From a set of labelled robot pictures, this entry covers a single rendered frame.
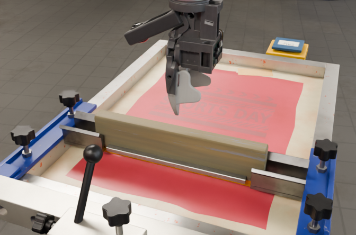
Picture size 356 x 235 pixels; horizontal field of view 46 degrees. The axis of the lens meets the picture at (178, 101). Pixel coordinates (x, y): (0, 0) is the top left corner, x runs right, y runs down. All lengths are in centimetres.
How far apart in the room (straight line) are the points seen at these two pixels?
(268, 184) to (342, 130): 216
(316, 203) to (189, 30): 34
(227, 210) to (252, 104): 41
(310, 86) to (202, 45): 63
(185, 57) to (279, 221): 34
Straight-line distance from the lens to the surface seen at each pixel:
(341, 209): 232
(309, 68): 132
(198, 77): 79
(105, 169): 90
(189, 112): 108
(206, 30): 69
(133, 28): 75
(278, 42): 152
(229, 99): 114
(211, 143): 80
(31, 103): 323
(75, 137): 93
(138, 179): 87
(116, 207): 56
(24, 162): 88
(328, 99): 113
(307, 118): 110
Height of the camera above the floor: 151
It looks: 29 degrees down
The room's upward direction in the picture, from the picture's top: straight up
